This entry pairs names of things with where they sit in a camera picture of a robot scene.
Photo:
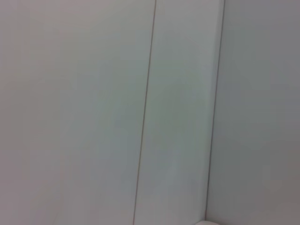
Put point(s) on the white rounded object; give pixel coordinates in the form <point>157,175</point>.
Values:
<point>206,222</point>

